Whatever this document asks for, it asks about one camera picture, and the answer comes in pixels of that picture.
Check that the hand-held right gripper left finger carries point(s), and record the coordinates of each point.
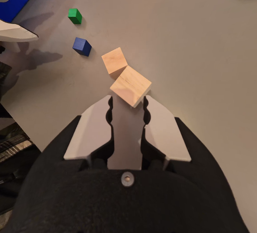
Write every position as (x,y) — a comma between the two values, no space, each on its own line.
(88,132)

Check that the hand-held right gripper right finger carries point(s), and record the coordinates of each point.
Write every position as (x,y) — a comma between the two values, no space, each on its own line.
(166,132)

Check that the large wooden cube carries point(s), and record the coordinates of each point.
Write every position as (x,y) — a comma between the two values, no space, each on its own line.
(130,86)

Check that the small green cube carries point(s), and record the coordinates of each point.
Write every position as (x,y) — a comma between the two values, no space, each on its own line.
(74,16)

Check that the small blue cube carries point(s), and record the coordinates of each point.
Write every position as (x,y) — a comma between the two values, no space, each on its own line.
(81,46)

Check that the medium wooden cube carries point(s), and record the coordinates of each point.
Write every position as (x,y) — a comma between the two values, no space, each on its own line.
(114,60)

